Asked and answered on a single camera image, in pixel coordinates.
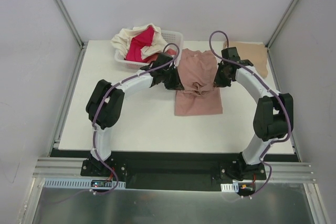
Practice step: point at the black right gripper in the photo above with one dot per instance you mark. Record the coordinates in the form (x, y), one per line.
(220, 77)

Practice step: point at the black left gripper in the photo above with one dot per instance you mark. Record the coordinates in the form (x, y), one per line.
(174, 80)

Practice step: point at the pink printed t-shirt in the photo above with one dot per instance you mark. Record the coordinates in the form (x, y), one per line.
(197, 71)

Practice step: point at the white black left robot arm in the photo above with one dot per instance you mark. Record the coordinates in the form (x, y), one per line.
(105, 104)

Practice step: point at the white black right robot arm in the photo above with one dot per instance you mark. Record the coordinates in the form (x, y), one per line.
(273, 119)

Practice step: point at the salmon red shirt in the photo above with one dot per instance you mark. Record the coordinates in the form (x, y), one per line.
(170, 52)

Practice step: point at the folded beige t-shirt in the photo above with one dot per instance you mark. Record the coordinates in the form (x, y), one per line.
(255, 53)

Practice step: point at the white perforated plastic basket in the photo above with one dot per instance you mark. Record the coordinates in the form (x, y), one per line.
(169, 36)

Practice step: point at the magenta shirt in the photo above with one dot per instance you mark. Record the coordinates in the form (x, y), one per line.
(137, 43)

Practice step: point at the cream white shirt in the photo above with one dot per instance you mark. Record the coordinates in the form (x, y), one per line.
(122, 40)

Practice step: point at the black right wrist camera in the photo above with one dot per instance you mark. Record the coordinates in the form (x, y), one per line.
(230, 55)

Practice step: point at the left aluminium frame post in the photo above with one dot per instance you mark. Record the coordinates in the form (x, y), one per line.
(69, 22)

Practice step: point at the aluminium frame post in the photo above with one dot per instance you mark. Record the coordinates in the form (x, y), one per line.
(286, 15)
(69, 22)

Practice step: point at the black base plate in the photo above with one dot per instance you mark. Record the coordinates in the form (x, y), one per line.
(168, 171)

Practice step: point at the right white cable duct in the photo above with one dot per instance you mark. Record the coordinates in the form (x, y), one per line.
(230, 188)

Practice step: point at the white cable duct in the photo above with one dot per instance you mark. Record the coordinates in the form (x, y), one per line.
(230, 188)
(70, 183)

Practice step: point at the right aluminium frame post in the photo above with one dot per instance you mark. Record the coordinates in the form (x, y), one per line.
(286, 15)

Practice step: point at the aluminium front rail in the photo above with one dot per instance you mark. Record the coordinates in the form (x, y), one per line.
(282, 172)

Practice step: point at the left white cable duct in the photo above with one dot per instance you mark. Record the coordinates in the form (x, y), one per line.
(70, 183)

